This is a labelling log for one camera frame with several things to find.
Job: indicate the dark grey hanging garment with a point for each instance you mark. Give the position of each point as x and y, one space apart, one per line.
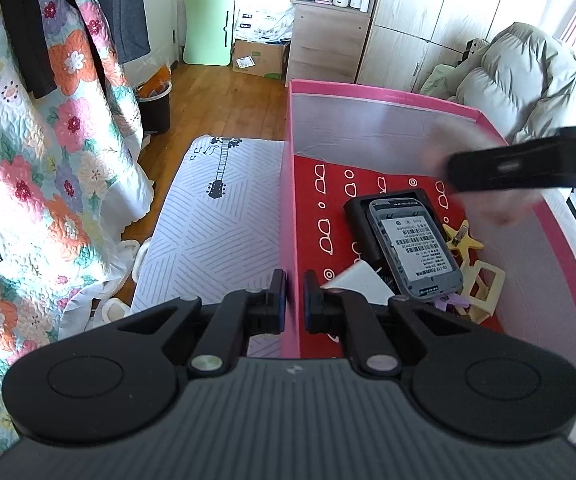
123 10

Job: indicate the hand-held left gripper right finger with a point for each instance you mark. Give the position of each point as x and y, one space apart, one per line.
310 310

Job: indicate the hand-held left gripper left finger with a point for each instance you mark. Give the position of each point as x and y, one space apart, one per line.
279 305

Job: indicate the pink cardboard box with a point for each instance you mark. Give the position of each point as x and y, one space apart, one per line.
368 120

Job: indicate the floral quilt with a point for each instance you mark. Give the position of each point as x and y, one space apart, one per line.
43 185

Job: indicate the yellow star hair clip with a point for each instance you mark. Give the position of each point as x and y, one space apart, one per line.
468 245

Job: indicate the grey patterned table cover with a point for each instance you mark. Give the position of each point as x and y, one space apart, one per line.
218 240

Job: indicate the cardboard box with label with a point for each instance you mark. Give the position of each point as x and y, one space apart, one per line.
268 60

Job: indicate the black trash bin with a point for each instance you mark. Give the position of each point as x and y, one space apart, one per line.
155 112

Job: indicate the white slipper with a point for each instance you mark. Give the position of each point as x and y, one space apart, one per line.
110 310
140 257

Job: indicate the light wooden wardrobe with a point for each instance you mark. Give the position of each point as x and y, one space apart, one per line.
418 20

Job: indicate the light green board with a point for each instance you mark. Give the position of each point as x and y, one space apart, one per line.
205 30

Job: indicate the small purple clip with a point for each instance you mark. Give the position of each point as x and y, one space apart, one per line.
448 302

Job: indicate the grey phone with label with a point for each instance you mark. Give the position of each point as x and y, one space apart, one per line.
413 250

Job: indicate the orange plastic bag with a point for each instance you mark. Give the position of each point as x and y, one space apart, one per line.
155 80

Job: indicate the white paper piece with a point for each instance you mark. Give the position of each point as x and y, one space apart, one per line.
358 282

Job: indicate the white paper packs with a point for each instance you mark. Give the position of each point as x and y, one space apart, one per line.
263 22

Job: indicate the cream claw hair clip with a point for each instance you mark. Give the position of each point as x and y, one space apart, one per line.
493 280

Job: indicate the black silicone case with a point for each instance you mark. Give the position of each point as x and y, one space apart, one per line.
358 225

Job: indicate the wooden shelf cabinet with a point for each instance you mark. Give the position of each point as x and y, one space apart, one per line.
323 40

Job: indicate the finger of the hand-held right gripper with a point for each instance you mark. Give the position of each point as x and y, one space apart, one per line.
508 167

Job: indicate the grey puffer jacket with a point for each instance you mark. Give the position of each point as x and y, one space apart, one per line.
518 75

